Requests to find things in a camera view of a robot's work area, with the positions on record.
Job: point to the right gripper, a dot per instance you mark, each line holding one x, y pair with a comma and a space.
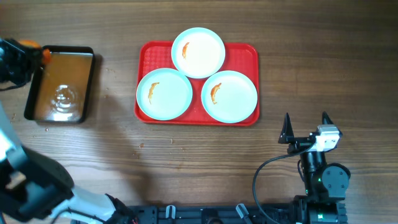
287, 137

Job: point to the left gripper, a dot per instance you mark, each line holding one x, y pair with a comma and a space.
27, 57

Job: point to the white plate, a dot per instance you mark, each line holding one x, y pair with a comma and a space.
198, 52
229, 96
164, 94

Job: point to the green and orange sponge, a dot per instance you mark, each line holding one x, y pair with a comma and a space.
46, 54

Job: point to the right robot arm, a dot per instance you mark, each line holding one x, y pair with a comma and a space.
325, 183

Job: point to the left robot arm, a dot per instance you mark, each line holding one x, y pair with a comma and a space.
34, 186

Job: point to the red plastic serving tray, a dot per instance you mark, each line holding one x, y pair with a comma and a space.
156, 54

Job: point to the black water-filled tub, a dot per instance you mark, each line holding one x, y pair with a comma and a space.
60, 90

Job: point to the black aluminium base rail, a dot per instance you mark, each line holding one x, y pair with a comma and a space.
282, 213

